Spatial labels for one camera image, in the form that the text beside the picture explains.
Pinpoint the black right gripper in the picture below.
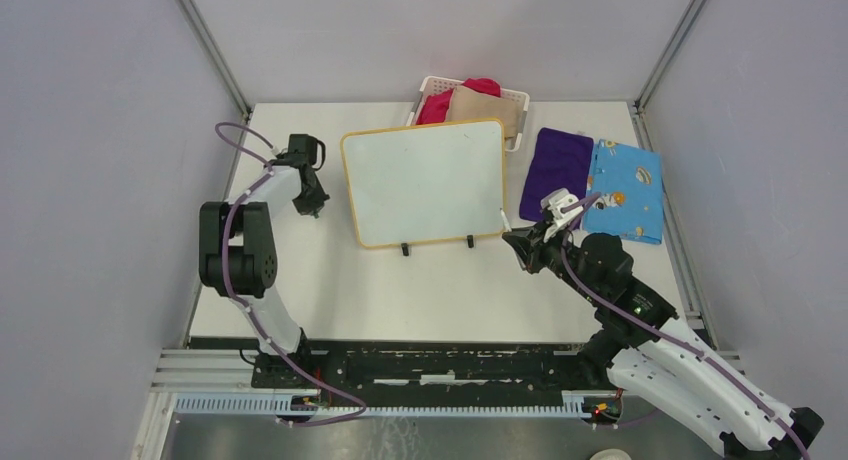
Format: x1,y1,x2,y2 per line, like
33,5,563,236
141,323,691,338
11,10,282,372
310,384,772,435
504,216,602,303

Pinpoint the yellow framed whiteboard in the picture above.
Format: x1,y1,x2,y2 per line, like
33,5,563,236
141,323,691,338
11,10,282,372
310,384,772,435
339,118,507,249

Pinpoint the green whiteboard marker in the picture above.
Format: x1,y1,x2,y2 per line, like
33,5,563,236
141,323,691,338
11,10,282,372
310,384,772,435
499,209,512,232

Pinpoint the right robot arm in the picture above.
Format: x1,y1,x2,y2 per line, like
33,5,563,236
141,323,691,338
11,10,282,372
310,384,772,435
502,222,824,459

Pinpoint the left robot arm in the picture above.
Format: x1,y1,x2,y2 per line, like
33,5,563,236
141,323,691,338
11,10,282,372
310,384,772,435
198,134,330,388

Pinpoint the purple towel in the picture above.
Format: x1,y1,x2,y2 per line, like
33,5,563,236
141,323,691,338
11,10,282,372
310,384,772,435
518,127,595,222

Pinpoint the blue patterned cloth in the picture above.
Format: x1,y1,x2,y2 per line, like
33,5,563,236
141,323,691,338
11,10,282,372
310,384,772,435
581,139,664,245

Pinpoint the beige cloth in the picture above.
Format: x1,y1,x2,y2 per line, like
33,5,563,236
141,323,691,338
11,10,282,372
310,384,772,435
445,86,522,140

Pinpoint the red cloth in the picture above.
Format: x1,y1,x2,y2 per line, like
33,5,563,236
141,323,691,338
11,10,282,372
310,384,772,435
415,77,502,125

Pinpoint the white plastic basket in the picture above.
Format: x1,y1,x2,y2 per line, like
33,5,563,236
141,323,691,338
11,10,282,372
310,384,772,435
406,76,530,153

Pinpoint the white round object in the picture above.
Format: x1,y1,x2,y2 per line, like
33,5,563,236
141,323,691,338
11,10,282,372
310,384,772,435
589,448,632,460

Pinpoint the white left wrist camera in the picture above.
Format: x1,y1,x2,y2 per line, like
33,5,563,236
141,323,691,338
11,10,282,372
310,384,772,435
287,134,327,171

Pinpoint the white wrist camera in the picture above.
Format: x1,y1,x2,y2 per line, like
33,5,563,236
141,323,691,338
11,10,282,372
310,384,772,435
540,188,584,241
287,134,327,171

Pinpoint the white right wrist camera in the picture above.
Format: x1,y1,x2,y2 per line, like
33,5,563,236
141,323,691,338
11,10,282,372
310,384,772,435
540,188,584,241

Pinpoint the white cable duct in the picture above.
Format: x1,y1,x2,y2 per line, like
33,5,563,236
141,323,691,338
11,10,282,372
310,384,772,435
173,393,591,420

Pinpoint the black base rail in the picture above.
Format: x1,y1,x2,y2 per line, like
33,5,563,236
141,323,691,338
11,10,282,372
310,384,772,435
251,340,614,411

